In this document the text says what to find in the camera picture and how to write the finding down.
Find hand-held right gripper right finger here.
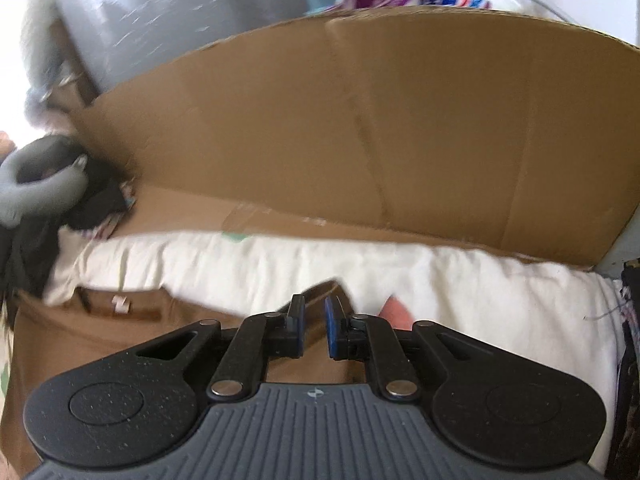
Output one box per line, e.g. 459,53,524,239
324,296,493,402

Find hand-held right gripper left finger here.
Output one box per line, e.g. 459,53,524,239
135,294,306,402

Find brown printed t-shirt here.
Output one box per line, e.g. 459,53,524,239
0,280,371,480

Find black clothes pile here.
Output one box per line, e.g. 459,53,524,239
0,145,133,301

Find cream bear printed blanket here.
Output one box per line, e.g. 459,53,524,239
0,230,626,471

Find brown cardboard sheet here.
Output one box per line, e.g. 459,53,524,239
45,10,640,268

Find floral printed cloth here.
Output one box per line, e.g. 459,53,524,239
87,180,138,241

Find grey neck pillow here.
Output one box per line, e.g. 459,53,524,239
0,135,91,226

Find white fluffy pillow in plastic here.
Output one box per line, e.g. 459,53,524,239
0,0,66,126

